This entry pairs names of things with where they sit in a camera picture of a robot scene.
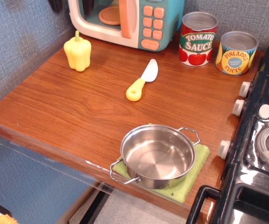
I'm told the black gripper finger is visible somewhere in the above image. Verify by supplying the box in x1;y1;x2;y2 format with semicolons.
48;0;63;13

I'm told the yellow toy capsicum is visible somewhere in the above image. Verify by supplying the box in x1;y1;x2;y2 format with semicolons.
63;30;92;72

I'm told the toy microwave oven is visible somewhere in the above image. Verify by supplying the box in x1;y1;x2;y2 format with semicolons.
68;0;185;52

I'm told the orange microwave plate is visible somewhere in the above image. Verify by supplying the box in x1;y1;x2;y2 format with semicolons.
99;6;120;25

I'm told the tomato sauce can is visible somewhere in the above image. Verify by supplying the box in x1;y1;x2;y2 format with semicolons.
178;11;218;67

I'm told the stainless steel pot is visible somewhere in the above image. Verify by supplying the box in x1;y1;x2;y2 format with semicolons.
110;124;200;189

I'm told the pineapple slices can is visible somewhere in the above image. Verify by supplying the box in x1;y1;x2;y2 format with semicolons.
215;31;259;76

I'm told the white stove knob top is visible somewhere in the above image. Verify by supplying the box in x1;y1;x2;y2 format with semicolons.
239;82;251;98

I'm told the white stove knob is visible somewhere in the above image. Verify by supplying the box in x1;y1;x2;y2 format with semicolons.
218;140;231;160
239;82;251;98
232;99;245;117

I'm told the white stove knob middle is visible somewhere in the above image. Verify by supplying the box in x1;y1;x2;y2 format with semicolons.
232;99;245;117

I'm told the white stove knob bottom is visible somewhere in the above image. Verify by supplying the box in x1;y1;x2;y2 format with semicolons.
218;140;231;160

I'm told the green cloth mat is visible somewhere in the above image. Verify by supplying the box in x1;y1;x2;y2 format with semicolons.
112;142;211;204

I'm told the black toy stove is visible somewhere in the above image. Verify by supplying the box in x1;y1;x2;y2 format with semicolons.
187;46;269;224

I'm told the yellow handled toy knife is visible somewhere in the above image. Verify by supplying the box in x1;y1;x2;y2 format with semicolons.
126;59;159;102

